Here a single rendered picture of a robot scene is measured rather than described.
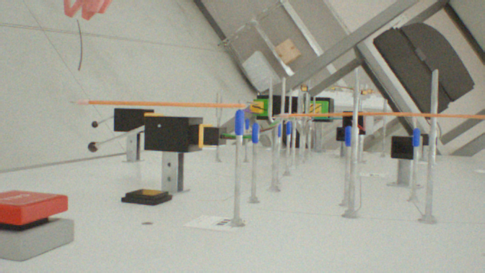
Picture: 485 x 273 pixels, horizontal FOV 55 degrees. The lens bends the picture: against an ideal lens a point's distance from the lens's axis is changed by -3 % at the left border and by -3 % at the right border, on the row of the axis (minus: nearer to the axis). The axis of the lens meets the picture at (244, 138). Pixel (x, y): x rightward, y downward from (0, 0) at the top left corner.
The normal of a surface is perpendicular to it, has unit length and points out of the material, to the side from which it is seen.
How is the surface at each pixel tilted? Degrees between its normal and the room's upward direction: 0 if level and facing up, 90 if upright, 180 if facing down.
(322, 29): 90
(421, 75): 90
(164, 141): 92
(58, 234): 36
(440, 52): 90
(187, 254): 54
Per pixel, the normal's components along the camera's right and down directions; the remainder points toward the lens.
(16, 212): -0.26, 0.04
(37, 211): 0.96, 0.04
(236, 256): 0.04, -1.00
